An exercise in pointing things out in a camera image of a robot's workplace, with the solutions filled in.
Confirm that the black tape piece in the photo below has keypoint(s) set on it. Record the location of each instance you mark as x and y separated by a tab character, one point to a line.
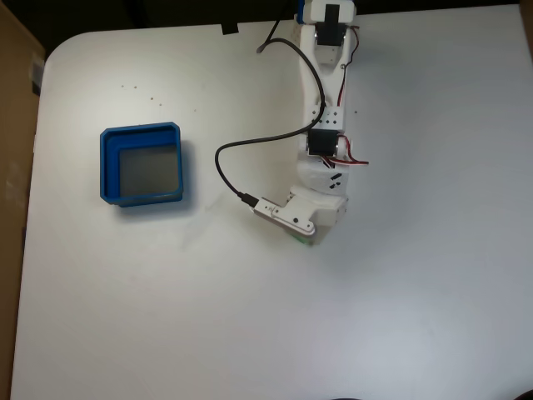
230	29

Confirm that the green cube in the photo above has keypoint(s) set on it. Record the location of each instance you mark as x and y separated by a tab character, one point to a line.
304	241

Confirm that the brown cardboard box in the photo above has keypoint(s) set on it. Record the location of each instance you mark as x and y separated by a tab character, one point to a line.
14	166

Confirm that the silver camera box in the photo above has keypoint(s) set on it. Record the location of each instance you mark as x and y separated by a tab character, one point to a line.
287	216

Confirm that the blue square box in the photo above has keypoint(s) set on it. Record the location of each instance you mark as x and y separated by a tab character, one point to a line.
109	166

